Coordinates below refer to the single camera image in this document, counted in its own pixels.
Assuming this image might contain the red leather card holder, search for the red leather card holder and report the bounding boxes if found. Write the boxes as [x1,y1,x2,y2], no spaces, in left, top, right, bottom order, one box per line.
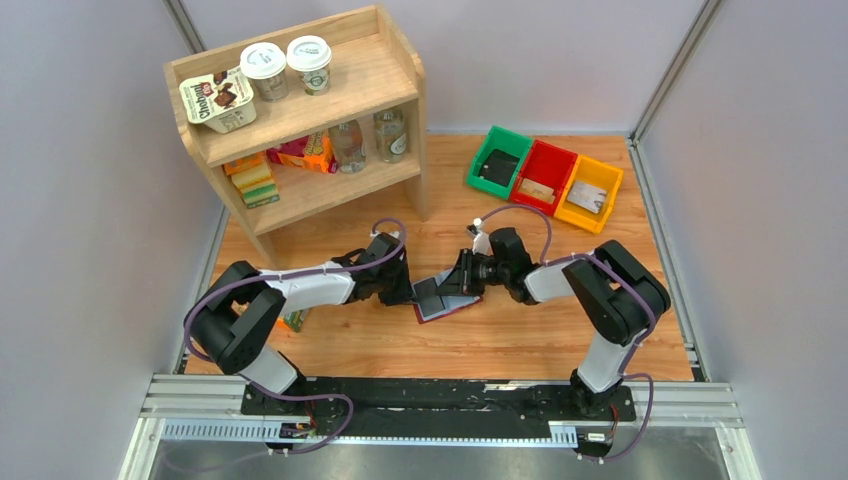
[414,271,482,324]

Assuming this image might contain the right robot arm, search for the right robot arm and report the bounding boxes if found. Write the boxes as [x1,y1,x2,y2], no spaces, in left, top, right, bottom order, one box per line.
[429,227,672,400]

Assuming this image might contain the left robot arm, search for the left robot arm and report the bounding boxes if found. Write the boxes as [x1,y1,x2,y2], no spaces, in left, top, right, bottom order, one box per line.
[184,233,414,394]

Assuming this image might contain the tan card in red bin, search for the tan card in red bin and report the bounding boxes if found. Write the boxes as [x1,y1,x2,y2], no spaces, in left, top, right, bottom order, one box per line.
[518,178,555,204]

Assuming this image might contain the black card in green bin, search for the black card in green bin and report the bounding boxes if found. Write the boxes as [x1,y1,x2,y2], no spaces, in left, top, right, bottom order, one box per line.
[477,149,519,187]

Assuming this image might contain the silver card in yellow bin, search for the silver card in yellow bin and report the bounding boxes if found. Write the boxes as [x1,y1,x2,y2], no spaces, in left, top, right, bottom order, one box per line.
[566,180,607,214]

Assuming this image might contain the red plastic bin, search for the red plastic bin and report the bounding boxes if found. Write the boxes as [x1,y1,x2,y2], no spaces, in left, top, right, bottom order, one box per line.
[509,140,578,217]

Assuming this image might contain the green plastic bin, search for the green plastic bin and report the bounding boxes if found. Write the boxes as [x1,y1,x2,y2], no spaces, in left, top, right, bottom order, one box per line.
[466,126,533,200]

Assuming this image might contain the orange green small box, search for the orange green small box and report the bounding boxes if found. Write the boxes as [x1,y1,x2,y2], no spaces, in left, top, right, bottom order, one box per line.
[278,309,310,333]

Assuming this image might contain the yellow plastic bin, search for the yellow plastic bin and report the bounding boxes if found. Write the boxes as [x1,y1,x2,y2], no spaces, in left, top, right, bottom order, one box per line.
[554,155,624,234]

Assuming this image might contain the orange pink snack box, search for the orange pink snack box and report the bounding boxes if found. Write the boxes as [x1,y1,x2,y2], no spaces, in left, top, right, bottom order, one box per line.
[266,130,338,174]

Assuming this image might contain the left glass bottle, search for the left glass bottle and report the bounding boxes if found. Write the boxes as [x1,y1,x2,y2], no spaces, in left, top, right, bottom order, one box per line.
[328,120,366,174]

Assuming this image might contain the glass bottle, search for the glass bottle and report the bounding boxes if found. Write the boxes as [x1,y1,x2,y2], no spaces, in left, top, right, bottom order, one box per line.
[328,120,366,174]
[373,107,407,163]

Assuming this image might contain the right glass bottle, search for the right glass bottle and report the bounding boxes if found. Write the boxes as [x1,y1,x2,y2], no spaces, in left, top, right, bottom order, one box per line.
[373,107,407,163]

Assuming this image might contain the wooden two-tier shelf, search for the wooden two-tier shelf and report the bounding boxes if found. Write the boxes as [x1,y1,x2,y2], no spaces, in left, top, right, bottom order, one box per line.
[164,4,430,268]

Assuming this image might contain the stacked yellow green sponges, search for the stacked yellow green sponges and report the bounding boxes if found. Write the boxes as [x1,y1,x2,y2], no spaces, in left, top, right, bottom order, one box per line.
[222,152,280,209]

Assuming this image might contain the right white-lidded coffee cup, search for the right white-lidded coffee cup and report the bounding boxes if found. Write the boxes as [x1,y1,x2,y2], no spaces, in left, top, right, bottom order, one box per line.
[286,35,332,96]

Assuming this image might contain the white-lidded coffee cup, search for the white-lidded coffee cup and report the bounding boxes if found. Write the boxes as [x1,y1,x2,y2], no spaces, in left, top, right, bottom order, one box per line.
[239,42,289,102]
[286,35,332,96]

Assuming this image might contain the Chobani yogurt cup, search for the Chobani yogurt cup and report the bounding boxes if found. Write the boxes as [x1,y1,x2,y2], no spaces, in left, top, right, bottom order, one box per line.
[178,67,257,134]

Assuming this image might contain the left white-lidded coffee cup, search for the left white-lidded coffee cup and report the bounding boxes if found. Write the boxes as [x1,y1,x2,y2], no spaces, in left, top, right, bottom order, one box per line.
[239,42,289,102]

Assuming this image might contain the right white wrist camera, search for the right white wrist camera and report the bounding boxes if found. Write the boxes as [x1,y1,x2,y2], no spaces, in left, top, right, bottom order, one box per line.
[466,217,491,255]

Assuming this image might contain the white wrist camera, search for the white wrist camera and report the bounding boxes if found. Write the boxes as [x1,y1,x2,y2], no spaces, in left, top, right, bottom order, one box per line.
[466,217,491,255]
[369,226,405,243]

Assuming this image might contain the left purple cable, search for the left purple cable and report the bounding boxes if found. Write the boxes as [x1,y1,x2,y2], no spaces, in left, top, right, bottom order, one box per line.
[182,217,408,458]

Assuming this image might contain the purple cable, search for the purple cable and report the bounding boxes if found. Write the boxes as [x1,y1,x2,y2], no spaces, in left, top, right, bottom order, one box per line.
[470,203,658,464]
[182,217,408,458]

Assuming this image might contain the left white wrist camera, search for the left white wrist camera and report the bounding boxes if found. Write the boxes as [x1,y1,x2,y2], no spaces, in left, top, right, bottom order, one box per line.
[369,226,405,243]

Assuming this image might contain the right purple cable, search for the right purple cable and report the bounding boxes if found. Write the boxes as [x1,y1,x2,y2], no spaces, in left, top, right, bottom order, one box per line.
[470,203,658,464]

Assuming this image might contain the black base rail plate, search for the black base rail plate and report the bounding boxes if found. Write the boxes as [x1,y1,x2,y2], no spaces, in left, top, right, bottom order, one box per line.
[240,377,637,456]

